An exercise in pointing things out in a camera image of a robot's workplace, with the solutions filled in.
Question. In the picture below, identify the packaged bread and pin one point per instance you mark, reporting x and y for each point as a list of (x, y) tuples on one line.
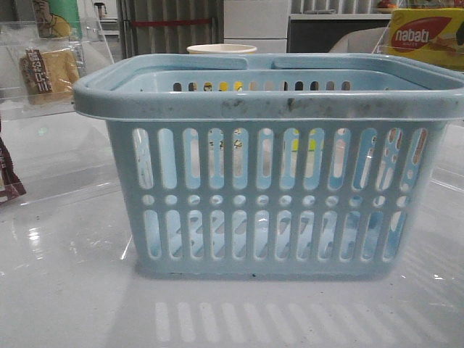
[(49, 75)]

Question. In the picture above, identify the light blue plastic basket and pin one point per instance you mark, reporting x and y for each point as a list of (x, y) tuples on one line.
[(272, 164)]

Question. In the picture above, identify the yellow popcorn paper cup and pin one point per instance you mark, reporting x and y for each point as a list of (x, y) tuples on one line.
[(222, 48)]

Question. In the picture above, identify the white refrigerator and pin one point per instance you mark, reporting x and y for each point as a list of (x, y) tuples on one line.
[(263, 24)]

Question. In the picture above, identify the dark kitchen counter cabinet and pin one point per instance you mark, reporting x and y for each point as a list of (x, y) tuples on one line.
[(320, 32)]

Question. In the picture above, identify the clear acrylic display shelf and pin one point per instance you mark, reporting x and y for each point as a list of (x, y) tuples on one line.
[(39, 136)]

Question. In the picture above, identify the grey armchair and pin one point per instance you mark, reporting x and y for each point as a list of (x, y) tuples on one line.
[(359, 41)]

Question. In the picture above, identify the red snack packet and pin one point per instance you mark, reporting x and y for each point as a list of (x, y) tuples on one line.
[(11, 185)]

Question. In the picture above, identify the green cartoon drink bottle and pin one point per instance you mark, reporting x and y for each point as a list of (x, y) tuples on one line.
[(57, 19)]

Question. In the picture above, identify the yellow nabati wafer box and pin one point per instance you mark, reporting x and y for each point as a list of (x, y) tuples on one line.
[(427, 38)]

